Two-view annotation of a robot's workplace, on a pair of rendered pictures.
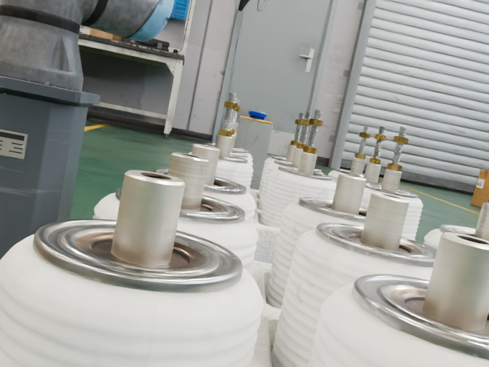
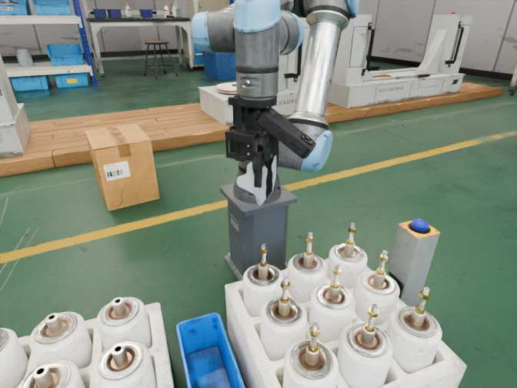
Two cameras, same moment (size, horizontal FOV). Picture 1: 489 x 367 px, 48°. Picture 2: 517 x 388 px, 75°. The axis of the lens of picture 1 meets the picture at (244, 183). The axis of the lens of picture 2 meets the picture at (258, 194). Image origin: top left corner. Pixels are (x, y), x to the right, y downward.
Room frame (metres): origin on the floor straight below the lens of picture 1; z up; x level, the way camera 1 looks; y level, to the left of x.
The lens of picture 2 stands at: (0.53, -0.53, 0.79)
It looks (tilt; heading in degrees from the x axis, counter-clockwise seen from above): 28 degrees down; 70
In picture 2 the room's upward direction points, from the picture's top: straight up
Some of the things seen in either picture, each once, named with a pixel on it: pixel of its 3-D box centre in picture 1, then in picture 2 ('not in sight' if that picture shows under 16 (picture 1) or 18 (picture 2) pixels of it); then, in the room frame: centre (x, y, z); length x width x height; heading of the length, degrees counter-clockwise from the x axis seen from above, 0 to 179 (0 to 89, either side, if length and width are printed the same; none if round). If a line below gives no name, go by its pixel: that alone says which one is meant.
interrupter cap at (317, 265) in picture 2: (224, 152); (308, 263); (0.87, 0.04, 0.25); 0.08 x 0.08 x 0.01
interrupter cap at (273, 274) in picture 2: (220, 156); (263, 274); (0.75, 0.04, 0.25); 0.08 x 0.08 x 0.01
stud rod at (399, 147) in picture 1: (397, 154); (313, 339); (0.75, -0.20, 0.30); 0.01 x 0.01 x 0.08
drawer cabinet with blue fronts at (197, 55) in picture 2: not in sight; (201, 45); (1.71, 5.52, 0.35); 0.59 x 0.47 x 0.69; 98
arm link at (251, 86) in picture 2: not in sight; (256, 85); (0.74, 0.05, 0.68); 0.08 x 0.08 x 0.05
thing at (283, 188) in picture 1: (291, 238); (282, 341); (0.75, -0.08, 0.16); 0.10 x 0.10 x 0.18
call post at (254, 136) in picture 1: (241, 192); (405, 275); (1.16, 0.00, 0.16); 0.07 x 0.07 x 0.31; 1
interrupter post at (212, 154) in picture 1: (202, 167); (118, 306); (0.43, 0.04, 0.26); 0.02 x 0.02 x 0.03
